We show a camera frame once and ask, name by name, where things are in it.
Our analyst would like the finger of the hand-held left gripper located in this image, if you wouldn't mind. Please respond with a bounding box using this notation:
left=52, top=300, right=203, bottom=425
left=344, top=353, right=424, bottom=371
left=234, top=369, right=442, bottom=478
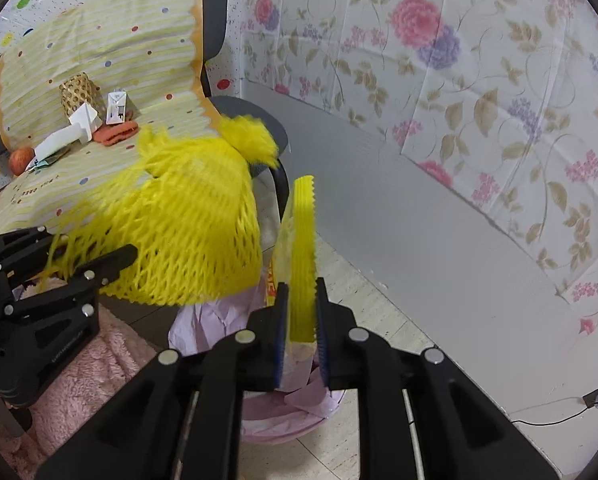
left=4, top=244, right=138, bottom=328
left=0, top=226, right=54, bottom=286

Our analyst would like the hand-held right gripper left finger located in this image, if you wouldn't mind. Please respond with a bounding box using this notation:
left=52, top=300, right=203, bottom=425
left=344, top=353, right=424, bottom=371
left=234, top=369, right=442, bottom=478
left=36, top=282, right=290, bottom=480

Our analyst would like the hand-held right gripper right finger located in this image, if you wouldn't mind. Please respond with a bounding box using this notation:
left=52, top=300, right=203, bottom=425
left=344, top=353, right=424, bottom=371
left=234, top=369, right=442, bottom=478
left=317, top=278, right=562, bottom=480

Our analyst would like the yellow snack packet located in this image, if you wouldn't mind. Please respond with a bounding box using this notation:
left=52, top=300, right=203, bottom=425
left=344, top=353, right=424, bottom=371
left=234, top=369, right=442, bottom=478
left=265, top=176, right=326, bottom=392

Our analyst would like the pink bin liner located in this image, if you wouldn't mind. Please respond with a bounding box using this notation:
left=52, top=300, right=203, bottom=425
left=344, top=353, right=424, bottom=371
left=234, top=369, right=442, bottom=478
left=169, top=282, right=350, bottom=418

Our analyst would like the pink trash bin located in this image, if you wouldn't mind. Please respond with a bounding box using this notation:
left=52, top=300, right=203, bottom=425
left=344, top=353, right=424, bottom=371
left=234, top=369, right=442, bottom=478
left=240, top=387, right=350, bottom=444

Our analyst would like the yellow foam fruit net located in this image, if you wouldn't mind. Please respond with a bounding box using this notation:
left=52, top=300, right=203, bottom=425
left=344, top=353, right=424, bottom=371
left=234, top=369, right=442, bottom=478
left=44, top=114, right=280, bottom=307

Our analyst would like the pink fluffy rug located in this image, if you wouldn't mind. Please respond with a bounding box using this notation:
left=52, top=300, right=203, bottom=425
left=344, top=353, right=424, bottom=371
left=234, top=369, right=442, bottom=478
left=0, top=280, right=170, bottom=480

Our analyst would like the red apple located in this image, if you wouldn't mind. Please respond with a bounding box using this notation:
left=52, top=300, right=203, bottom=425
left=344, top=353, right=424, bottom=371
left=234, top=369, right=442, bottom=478
left=9, top=147, right=36, bottom=177

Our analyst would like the small flat packet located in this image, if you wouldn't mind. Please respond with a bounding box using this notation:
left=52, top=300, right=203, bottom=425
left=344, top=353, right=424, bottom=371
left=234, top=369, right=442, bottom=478
left=27, top=147, right=72, bottom=173

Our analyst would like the orange rag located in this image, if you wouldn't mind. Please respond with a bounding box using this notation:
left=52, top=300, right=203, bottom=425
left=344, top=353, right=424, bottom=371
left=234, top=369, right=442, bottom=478
left=93, top=121, right=140, bottom=148

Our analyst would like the grey board panel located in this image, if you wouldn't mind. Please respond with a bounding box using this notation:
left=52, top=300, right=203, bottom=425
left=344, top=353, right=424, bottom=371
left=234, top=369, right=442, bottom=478
left=239, top=80, right=598, bottom=476

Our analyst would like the small white carton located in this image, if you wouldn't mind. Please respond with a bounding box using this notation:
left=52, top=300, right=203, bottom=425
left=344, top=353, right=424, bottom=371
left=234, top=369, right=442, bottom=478
left=105, top=91, right=130, bottom=126

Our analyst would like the woven bamboo cup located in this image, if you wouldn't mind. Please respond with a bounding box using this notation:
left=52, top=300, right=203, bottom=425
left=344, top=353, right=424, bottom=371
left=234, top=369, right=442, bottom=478
left=60, top=73, right=102, bottom=117

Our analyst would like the black office chair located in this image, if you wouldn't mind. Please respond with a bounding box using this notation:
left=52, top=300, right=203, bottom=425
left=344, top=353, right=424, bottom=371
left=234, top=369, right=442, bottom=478
left=0, top=0, right=290, bottom=217

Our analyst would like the polka dot wall sheet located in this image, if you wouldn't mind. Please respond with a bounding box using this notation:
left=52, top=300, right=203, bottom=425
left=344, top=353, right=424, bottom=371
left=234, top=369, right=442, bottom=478
left=0, top=0, right=250, bottom=97

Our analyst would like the floral wall sheet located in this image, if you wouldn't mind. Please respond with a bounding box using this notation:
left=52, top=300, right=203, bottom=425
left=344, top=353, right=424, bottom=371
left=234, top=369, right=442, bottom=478
left=229, top=0, right=598, bottom=307

